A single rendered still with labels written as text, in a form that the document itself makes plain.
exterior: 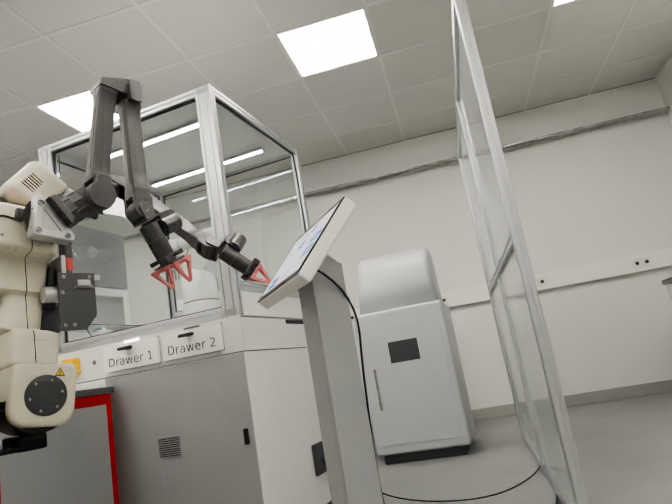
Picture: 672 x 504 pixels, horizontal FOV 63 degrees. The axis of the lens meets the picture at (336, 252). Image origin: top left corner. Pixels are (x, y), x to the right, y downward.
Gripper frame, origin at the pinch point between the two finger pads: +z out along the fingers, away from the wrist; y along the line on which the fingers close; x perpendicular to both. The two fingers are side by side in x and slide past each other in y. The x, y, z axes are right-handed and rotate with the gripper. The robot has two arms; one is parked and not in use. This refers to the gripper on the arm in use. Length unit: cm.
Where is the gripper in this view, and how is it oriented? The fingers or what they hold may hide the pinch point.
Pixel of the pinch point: (268, 281)
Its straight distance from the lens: 203.2
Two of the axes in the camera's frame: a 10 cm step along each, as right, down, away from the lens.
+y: -3.5, 2.5, 9.0
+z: 8.2, 5.5, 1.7
